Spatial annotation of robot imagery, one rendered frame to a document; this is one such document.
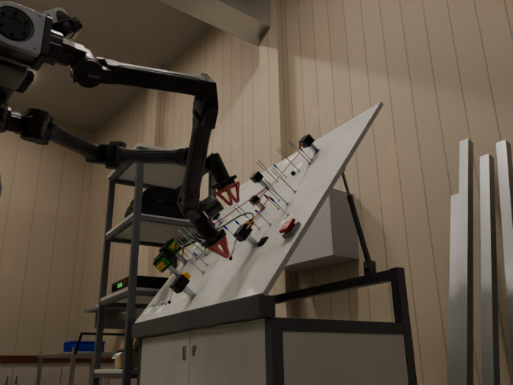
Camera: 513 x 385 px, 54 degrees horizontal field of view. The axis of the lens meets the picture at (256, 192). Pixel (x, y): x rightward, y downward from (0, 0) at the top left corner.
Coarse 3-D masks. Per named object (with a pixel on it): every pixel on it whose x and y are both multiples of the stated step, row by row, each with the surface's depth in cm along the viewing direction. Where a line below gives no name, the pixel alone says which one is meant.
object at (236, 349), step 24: (192, 336) 196; (216, 336) 179; (240, 336) 165; (264, 336) 153; (192, 360) 192; (216, 360) 177; (240, 360) 163; (264, 360) 151; (192, 384) 189; (216, 384) 174; (240, 384) 160; (264, 384) 149
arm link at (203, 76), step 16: (80, 64) 131; (96, 64) 133; (112, 64) 138; (128, 64) 142; (80, 80) 133; (96, 80) 135; (112, 80) 139; (128, 80) 142; (144, 80) 144; (160, 80) 146; (176, 80) 148; (192, 80) 150; (208, 80) 152; (208, 96) 154
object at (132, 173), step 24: (144, 144) 282; (144, 168) 312; (168, 168) 312; (144, 216) 271; (120, 240) 317; (144, 240) 324; (168, 240) 325; (144, 288) 263; (96, 336) 294; (96, 360) 289; (96, 384) 285
